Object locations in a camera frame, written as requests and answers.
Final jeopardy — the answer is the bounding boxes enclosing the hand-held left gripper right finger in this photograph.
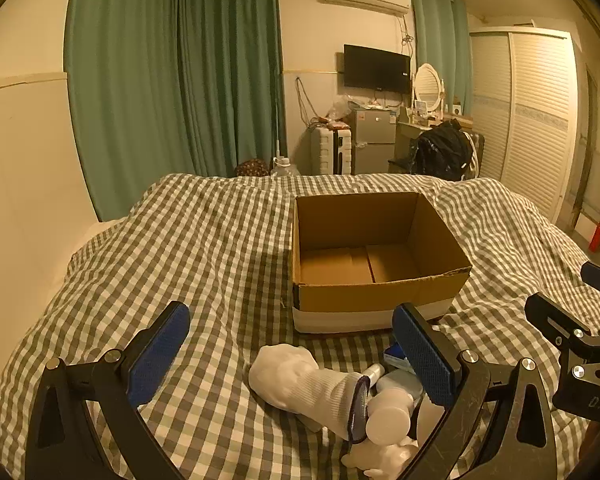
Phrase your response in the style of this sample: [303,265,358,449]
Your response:
[391,301,558,480]

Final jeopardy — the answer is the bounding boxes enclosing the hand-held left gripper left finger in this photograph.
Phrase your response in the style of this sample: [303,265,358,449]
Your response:
[24,301,201,480]

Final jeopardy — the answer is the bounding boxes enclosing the white and blue tube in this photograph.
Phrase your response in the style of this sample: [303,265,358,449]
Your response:
[361,363,387,387]

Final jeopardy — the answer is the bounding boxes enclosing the brown cardboard box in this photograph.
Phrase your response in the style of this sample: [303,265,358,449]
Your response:
[291,191,473,335]

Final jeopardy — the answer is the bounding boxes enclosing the white plastic bottle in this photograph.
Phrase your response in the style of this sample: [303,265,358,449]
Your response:
[366,387,417,445]

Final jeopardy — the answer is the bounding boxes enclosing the white sock with dark cuff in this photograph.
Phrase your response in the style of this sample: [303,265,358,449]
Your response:
[243,344,372,443]

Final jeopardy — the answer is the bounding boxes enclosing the green checked blanket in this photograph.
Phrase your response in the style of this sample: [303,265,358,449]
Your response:
[0,172,600,480]

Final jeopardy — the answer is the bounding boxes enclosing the white fuzzy sock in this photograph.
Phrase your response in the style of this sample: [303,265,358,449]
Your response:
[341,435,421,479]

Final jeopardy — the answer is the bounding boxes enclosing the white slatted wardrobe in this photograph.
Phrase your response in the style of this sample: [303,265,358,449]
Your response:
[469,25,581,226]

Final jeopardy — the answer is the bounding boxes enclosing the black backpack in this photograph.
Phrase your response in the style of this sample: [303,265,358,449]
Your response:
[412,121,474,181]

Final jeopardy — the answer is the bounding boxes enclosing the brown patterned cushion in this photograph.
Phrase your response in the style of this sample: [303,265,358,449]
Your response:
[234,159,271,179]

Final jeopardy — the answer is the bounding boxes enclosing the small grey fridge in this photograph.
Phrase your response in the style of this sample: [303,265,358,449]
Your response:
[347,106,398,176]

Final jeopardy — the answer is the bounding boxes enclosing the clear water jug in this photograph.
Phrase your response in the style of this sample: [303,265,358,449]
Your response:
[271,156,301,179]

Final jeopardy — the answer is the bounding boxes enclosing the white dressing table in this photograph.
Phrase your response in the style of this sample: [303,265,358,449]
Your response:
[389,115,473,176]

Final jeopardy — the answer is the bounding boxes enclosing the white suitcase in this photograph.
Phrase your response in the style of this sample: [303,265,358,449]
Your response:
[307,125,354,177]

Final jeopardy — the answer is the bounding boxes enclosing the white oval mirror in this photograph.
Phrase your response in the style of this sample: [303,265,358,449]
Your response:
[411,62,447,117]

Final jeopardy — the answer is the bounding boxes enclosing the clear plastic bag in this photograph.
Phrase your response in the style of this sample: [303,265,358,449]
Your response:
[327,96,354,122]

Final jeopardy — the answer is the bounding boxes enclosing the long green curtain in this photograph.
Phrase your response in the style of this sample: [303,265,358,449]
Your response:
[65,0,287,223]

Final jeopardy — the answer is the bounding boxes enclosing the short green curtain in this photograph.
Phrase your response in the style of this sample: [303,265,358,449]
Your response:
[410,0,473,117]

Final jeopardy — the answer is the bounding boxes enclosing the wall cables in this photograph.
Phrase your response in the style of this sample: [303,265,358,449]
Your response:
[295,77,322,127]

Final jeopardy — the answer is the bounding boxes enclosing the black wall television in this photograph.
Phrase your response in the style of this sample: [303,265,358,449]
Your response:
[343,44,412,95]

